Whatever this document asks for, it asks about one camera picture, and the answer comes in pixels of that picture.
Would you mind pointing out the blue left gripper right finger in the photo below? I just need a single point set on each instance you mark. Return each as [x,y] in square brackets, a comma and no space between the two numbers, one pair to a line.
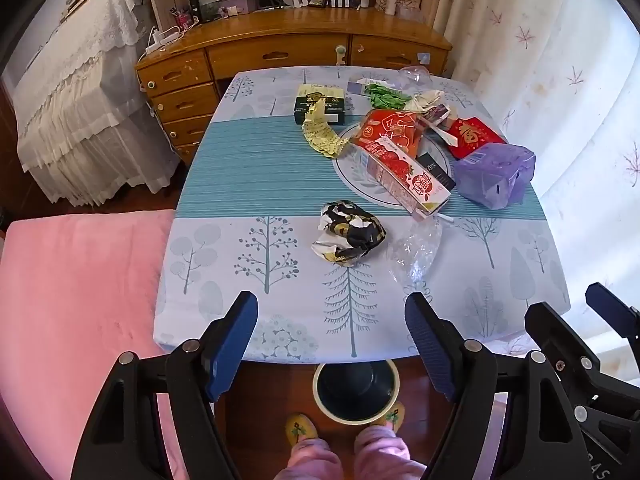
[433,342]

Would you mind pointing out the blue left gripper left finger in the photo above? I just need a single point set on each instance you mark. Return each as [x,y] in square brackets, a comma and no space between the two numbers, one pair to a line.
[225,347]

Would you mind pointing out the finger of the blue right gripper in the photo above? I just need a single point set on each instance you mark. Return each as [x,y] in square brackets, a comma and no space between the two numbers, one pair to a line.
[622,318]
[550,332]

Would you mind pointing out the clear plastic wrap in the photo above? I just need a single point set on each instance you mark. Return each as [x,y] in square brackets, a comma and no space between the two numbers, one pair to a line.
[412,252]

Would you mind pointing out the black gold wrapper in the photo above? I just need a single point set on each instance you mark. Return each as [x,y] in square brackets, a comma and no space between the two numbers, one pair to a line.
[348,233]

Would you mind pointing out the red white carton box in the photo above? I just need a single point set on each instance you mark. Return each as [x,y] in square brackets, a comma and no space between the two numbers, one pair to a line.
[413,186]

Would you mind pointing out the purple plastic bag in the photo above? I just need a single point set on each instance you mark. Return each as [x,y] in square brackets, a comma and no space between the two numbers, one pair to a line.
[495,175]

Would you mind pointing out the red envelope packet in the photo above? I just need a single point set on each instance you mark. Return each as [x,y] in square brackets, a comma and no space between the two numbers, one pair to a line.
[471,134]

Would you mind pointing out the orange red snack bag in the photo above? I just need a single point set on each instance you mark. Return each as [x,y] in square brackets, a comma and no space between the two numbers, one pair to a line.
[402,129]

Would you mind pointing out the yellow paper strip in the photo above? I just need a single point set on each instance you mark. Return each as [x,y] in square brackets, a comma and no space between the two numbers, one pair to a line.
[319,134]

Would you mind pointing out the beige paper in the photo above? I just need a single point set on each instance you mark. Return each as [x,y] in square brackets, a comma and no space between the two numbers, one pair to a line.
[430,105]

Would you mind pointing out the green paper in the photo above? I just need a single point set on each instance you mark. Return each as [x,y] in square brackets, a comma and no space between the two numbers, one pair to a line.
[385,98]

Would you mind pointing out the blue trash bin cream rim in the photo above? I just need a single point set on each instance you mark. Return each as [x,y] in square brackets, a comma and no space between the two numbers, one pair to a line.
[356,394]

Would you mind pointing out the right yellow slipper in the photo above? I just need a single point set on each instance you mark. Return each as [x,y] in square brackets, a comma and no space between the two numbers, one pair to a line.
[393,418]

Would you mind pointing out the yellow slipper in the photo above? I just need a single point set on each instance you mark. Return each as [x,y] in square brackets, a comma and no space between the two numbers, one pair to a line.
[393,418]
[298,428]

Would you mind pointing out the left yellow slipper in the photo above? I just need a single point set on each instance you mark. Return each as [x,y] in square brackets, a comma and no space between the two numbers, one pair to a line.
[298,428]

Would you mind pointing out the right pink trouser leg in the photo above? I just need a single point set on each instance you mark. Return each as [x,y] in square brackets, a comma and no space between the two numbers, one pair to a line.
[381,455]

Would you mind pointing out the pink trouser leg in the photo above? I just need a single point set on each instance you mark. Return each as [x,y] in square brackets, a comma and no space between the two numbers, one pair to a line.
[312,459]
[381,455]

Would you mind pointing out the left pink trouser leg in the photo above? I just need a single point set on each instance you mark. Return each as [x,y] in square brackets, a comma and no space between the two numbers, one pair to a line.
[312,459]

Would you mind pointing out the pink bed blanket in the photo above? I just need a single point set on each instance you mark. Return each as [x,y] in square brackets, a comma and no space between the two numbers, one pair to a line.
[76,292]

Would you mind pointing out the tree pattern tablecloth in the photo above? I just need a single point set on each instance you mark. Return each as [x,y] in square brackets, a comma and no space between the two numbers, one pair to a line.
[250,210]

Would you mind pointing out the white lace covered furniture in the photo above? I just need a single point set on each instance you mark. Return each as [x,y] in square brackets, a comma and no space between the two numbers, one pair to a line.
[85,128]

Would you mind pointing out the wooden dresser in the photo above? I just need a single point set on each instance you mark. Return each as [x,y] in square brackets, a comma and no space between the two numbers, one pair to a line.
[185,82]

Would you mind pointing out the white floral curtain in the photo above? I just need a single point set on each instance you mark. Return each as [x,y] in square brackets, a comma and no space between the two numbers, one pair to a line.
[561,77]

